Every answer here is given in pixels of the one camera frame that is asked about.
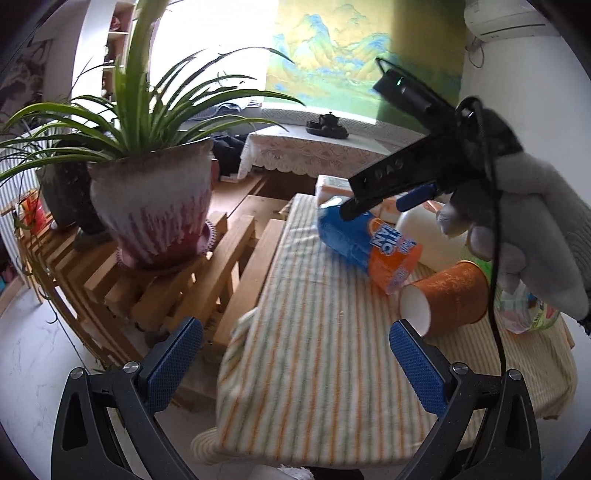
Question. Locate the white air conditioner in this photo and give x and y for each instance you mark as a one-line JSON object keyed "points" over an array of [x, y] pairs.
{"points": [[492, 20]]}

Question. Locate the black teapot set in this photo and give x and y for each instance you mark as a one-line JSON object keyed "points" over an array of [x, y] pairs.
{"points": [[327, 126]]}

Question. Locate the striped table cloth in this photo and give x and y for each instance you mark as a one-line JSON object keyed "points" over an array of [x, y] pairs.
{"points": [[308, 376]]}

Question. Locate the tissue pack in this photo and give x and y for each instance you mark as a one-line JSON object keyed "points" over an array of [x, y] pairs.
{"points": [[388, 211], [328, 186]]}

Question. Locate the white wall shelf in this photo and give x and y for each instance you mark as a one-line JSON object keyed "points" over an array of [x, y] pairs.
{"points": [[102, 42]]}

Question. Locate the wooden slatted plant stand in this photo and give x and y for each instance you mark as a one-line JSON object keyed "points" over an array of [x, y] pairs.
{"points": [[100, 301]]}

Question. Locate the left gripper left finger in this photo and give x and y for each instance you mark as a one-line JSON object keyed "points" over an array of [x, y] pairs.
{"points": [[85, 445]]}

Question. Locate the green spider plant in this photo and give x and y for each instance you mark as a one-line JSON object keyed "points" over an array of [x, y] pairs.
{"points": [[144, 116]]}

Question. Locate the grey gloved right hand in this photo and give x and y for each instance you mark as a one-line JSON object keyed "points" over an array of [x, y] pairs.
{"points": [[531, 221]]}

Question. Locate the dark flower pot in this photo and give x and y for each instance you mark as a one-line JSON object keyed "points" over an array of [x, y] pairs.
{"points": [[65, 188]]}

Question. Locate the green tea cup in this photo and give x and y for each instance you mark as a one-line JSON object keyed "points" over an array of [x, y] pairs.
{"points": [[485, 266]]}

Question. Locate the red white flower pot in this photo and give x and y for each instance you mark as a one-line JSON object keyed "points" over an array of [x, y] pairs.
{"points": [[155, 205]]}

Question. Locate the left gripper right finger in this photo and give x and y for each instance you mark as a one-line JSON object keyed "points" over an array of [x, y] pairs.
{"points": [[485, 428]]}

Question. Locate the grapefruit label cup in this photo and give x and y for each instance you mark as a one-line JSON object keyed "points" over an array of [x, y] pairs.
{"points": [[523, 312]]}

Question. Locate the orange paper cup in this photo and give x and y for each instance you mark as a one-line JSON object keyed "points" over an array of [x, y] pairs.
{"points": [[447, 300]]}

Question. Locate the landscape painting curtain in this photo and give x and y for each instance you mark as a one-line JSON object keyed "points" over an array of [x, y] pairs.
{"points": [[331, 50]]}

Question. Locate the ink painting wall scroll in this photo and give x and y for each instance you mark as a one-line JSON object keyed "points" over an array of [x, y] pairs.
{"points": [[25, 81]]}

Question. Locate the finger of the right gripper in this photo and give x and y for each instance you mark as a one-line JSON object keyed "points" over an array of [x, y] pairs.
{"points": [[417, 196], [354, 208]]}

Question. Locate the tissue pack far left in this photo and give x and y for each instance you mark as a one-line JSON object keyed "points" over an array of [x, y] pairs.
{"points": [[328, 186]]}

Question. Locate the blue orange Arctic Ocean cup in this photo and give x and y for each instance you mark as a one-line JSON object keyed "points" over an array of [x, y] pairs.
{"points": [[368, 242]]}

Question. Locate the black bag on platform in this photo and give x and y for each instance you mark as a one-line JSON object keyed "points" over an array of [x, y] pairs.
{"points": [[227, 150]]}

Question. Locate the lace covered low table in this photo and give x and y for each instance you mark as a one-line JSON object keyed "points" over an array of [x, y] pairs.
{"points": [[291, 149]]}

